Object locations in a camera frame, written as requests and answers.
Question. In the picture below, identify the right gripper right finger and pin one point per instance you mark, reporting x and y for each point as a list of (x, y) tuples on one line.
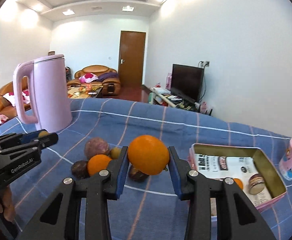
[(237, 217)]

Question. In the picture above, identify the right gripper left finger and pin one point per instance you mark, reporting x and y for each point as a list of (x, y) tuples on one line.
[(59, 215)]

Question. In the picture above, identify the dark brown passion fruit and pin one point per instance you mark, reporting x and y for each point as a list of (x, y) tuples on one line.
[(79, 169)]

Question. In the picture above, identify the large orange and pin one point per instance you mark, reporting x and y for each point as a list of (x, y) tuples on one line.
[(148, 154)]

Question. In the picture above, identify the left hand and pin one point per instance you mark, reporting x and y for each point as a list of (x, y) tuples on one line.
[(6, 204)]

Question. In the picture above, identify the small orange in tin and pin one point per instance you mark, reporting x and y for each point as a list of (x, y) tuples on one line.
[(239, 183)]

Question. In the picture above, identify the round chocolate cake piece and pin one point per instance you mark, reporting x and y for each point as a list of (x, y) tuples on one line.
[(256, 184)]

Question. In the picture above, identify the pink metal tin box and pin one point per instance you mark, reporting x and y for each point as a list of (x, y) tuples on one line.
[(274, 182)]

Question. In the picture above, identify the brown leather sofa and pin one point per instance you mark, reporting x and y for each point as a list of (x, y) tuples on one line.
[(7, 100)]

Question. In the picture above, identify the printed paper in tin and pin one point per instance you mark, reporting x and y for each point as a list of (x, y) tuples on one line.
[(219, 168)]

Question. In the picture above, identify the pink electric kettle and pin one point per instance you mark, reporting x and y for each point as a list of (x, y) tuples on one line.
[(48, 93)]

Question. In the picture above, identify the orange mandarin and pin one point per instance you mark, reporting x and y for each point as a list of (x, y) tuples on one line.
[(97, 163)]

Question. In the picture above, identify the purple round fruit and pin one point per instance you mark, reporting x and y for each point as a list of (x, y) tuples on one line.
[(96, 146)]

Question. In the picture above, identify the green kiwi fruit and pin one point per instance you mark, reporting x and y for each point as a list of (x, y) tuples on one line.
[(115, 152)]

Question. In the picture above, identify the cluttered coffee table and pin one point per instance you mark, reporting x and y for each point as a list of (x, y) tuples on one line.
[(84, 92)]

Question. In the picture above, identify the pink flower cushion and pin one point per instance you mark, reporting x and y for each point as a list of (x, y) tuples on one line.
[(88, 78)]

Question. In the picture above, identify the brown leather armchair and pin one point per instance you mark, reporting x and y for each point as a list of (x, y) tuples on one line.
[(108, 78)]

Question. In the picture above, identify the white tv stand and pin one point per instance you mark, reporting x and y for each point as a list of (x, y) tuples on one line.
[(161, 96)]

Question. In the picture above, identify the black television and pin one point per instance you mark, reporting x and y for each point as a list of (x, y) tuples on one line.
[(187, 82)]

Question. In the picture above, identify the brown wooden door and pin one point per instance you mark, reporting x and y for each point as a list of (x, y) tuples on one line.
[(131, 58)]

